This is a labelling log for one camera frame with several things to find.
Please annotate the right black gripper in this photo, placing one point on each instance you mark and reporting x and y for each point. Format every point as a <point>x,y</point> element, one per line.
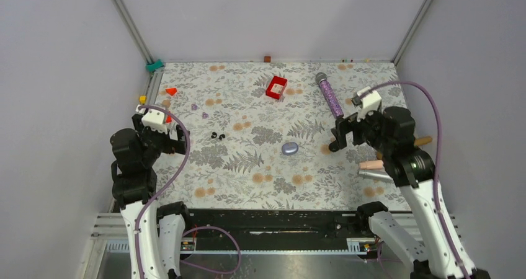
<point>344,125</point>

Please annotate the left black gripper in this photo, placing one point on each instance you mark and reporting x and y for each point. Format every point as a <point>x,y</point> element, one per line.
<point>172,145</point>

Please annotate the lavender earbud charging case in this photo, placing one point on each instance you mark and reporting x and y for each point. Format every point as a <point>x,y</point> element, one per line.
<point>290,148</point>

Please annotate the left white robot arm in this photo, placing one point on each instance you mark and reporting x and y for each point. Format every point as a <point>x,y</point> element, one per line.
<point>154,231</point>

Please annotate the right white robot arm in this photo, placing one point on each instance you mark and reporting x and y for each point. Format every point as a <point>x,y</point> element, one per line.
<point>391,132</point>

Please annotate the orange triangular block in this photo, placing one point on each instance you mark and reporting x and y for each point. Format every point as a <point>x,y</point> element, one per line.
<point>171,91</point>

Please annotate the pink cylinder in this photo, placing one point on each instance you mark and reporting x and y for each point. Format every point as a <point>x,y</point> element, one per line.
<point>370,165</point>

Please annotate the purple glitter microphone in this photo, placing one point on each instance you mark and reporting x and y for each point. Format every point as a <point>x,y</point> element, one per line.
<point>329,95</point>

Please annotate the silver metal cylinder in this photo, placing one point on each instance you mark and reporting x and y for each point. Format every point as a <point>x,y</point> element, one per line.
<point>375,175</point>

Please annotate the teal block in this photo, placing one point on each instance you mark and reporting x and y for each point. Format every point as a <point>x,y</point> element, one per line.
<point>154,66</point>

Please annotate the floral patterned mat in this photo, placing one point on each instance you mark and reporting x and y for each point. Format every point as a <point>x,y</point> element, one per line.
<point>247,169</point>

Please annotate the red open box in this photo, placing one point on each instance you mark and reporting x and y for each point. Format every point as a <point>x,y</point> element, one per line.
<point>276,87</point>

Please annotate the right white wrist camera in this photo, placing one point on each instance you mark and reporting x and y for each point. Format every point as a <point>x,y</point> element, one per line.
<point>367,100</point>

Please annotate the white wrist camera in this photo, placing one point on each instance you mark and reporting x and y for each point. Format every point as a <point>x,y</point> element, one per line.
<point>367,100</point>
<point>152,118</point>

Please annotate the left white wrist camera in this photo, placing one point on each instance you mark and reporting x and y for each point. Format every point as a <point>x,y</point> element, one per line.
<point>152,118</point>

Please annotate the wooden handle stick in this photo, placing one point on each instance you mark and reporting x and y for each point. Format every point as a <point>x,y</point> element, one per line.
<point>422,141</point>

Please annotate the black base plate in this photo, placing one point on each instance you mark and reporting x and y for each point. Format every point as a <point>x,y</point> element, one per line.
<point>277,230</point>

